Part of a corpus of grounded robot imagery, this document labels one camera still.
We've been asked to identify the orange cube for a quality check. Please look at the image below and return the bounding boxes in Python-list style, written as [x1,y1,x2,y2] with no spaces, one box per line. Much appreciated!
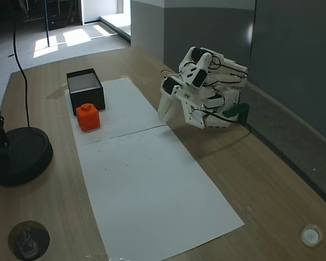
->
[76,103,102,133]

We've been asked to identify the dark brown open box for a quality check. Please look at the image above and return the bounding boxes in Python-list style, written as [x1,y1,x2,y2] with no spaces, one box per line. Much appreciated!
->
[66,68,106,116]

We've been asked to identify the small white paper sheet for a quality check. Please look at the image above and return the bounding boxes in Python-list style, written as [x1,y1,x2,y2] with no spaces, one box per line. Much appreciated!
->
[66,77,168,146]

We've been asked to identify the green table clamp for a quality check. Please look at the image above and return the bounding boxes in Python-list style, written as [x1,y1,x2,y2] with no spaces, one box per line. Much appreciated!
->
[223,103,250,125]

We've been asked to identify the large white paper sheet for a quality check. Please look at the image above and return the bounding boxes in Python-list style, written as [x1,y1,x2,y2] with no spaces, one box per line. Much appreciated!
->
[78,124,246,261]

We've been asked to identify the black thin pole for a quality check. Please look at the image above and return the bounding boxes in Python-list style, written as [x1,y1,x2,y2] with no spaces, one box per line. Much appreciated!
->
[44,0,51,48]

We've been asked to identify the black round lamp base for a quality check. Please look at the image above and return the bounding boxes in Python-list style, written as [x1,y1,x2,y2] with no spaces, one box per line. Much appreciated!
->
[0,127,54,187]

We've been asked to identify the white round cap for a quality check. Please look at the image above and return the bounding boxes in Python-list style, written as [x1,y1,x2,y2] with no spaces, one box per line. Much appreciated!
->
[300,224,323,247]

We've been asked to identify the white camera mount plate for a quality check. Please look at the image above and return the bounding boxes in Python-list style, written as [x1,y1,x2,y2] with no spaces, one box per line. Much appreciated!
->
[178,91,208,129]

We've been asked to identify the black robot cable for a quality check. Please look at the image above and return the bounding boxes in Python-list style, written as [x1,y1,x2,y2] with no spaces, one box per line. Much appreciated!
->
[191,106,252,133]

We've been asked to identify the black lamp cable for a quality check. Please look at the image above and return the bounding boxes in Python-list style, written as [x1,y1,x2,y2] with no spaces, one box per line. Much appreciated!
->
[11,0,31,129]

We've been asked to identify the round table cable hole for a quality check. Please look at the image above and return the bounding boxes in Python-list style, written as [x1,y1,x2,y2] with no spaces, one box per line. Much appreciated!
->
[7,220,51,260]

